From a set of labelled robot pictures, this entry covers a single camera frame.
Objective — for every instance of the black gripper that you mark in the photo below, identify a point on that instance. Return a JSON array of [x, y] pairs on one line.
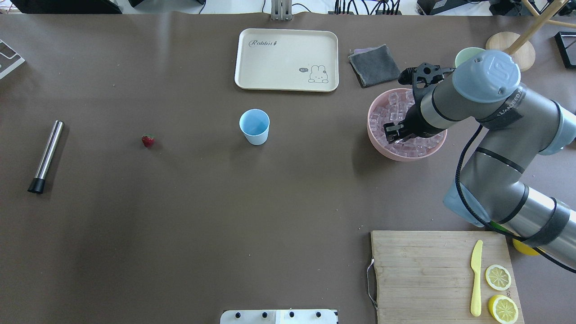
[[416, 121]]

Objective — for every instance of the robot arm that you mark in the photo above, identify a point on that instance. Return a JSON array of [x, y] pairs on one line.
[[515, 125]]

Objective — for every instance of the pink bowl of ice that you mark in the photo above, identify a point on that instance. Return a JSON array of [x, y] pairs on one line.
[[392, 106]]

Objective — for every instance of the blue plastic cup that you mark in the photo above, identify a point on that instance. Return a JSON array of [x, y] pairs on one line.
[[255, 124]]

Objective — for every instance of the grey folded cloth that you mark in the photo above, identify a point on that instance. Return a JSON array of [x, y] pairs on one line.
[[374, 65]]

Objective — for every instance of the green bowl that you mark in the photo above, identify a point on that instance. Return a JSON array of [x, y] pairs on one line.
[[466, 54]]

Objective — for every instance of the green lime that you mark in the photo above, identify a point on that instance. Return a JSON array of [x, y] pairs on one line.
[[497, 226]]

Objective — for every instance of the beige rabbit tray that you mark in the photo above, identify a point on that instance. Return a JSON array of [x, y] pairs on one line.
[[288, 60]]

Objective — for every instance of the wooden cutting board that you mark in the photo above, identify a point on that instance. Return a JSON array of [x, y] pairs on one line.
[[424, 276]]

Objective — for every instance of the yellow plastic knife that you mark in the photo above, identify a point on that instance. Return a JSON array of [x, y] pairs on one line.
[[475, 264]]

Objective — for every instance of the wooden mug tree stand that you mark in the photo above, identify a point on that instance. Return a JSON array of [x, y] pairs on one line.
[[518, 46]]

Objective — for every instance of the whole yellow lemon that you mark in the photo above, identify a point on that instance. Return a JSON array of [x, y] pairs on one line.
[[524, 249]]

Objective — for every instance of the lemon slice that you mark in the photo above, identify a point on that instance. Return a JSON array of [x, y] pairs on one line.
[[498, 277]]

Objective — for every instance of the lemon half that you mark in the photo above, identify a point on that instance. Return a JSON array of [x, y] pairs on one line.
[[503, 309]]

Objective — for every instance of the red strawberry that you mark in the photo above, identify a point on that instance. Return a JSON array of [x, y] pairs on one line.
[[148, 140]]

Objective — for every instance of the steel muddler black tip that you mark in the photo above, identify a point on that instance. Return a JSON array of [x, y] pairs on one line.
[[38, 182]]

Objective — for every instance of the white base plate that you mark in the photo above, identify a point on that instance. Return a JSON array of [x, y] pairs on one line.
[[281, 316]]

